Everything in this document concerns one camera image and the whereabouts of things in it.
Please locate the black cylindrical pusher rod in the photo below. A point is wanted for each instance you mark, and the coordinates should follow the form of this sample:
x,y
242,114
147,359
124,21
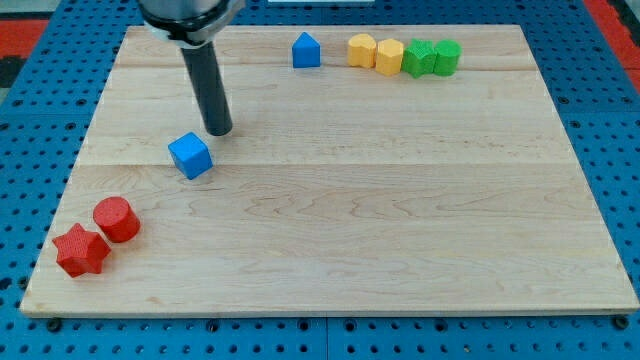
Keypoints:
x,y
207,84

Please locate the blue cube block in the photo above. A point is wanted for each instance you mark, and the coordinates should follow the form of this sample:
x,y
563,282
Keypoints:
x,y
190,155

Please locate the blue pentagon block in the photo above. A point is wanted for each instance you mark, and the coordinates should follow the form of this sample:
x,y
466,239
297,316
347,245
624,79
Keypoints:
x,y
306,52

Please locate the yellow heart block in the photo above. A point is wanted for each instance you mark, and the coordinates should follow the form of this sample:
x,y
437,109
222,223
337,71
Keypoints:
x,y
361,51

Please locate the red cylinder block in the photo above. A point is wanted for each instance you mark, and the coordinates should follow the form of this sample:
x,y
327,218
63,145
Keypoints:
x,y
116,218

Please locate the yellow hexagon block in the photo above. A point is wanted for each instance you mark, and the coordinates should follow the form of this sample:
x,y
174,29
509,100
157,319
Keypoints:
x,y
389,57

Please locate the green star block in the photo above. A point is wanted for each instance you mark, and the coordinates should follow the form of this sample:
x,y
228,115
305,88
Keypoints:
x,y
419,58

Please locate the light wooden board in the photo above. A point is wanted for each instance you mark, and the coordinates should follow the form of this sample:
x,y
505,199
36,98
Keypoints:
x,y
339,191

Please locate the red star block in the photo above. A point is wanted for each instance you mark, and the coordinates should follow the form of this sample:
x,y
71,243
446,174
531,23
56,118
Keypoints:
x,y
80,251

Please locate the green cylinder block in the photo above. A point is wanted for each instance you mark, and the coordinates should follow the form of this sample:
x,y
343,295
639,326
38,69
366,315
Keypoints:
x,y
448,53

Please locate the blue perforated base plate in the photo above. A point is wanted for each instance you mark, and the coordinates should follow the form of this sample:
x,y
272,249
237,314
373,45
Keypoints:
x,y
49,107

